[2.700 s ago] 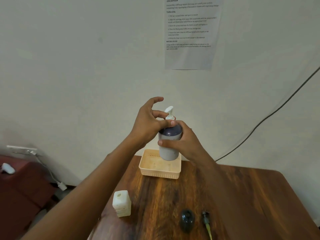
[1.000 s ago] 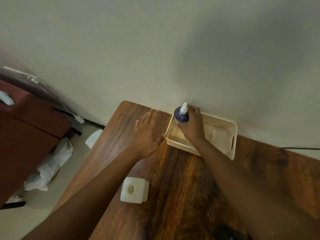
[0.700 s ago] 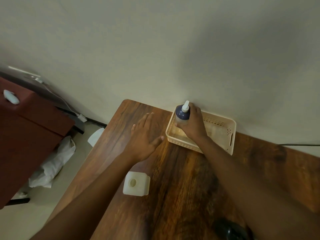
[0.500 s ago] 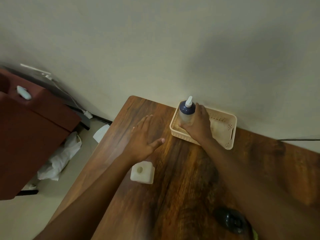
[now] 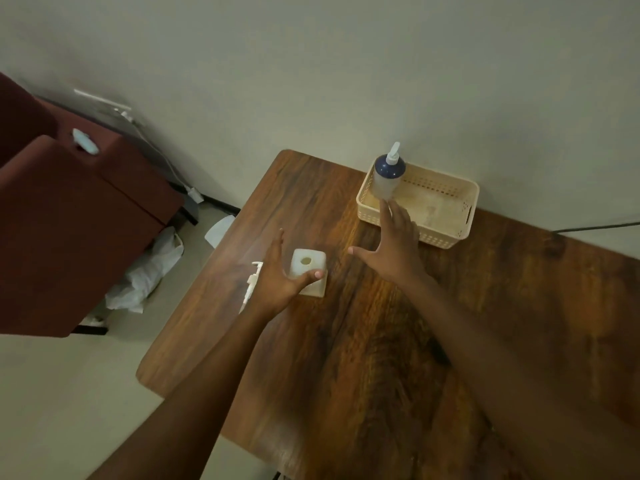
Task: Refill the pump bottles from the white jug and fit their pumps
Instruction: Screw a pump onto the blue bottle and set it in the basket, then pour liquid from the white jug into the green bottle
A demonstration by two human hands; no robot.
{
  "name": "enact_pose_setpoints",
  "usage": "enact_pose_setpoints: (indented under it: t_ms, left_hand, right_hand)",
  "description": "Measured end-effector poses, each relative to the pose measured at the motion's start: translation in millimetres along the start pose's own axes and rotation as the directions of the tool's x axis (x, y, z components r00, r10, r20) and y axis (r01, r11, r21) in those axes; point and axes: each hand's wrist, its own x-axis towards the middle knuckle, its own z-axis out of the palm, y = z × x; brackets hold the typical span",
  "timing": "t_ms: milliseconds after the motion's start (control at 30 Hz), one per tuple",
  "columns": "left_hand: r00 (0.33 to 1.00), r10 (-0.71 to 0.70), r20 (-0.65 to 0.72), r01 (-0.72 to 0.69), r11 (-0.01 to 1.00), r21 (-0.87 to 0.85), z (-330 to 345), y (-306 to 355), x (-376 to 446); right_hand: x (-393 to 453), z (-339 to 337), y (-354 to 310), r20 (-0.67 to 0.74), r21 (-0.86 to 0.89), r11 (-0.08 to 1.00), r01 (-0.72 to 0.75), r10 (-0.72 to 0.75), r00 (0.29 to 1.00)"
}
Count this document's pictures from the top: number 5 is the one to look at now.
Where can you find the person's left hand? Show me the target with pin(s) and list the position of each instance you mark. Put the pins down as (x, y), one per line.
(272, 289)

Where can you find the person's right hand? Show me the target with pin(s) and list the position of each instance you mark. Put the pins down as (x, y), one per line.
(400, 254)

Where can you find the white pump head long tube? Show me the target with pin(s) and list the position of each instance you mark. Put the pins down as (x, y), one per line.
(250, 284)

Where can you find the large white soap bottle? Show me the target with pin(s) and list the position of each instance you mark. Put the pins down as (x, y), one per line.
(320, 289)

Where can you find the blue and white bottle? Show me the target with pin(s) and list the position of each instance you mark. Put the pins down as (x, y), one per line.
(387, 184)

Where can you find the white pump head short tube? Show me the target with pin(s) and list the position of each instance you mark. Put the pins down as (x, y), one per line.
(392, 157)

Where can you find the person's left forearm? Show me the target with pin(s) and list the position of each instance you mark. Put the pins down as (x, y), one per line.
(190, 399)

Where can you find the person's right forearm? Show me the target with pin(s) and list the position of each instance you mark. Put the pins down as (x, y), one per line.
(525, 384)

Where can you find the beige plastic basket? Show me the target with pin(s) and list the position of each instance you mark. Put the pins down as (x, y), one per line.
(440, 204)

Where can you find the white sheet on floor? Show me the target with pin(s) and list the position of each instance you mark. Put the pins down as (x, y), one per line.
(220, 231)

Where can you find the white power adapter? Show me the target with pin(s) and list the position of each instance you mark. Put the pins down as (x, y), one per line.
(195, 195)

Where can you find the white plastic bag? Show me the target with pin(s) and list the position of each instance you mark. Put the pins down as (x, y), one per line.
(145, 277)

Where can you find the maroon sofa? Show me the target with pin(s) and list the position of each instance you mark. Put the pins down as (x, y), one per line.
(65, 234)

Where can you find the light blue small object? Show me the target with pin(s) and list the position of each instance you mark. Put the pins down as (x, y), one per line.
(85, 141)

